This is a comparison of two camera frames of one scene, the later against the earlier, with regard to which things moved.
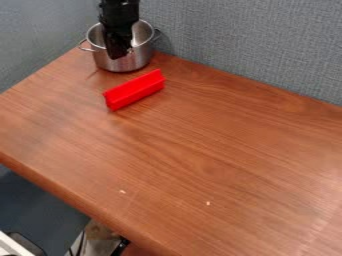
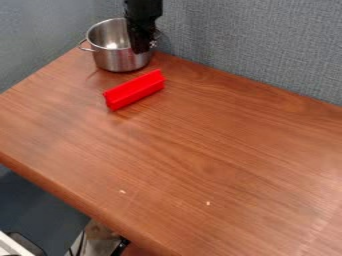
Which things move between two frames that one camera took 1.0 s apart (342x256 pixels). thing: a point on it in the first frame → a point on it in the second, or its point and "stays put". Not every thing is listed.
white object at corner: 17,244 stays put
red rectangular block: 134,91 stays put
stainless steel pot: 137,58 stays put
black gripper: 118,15 → 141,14
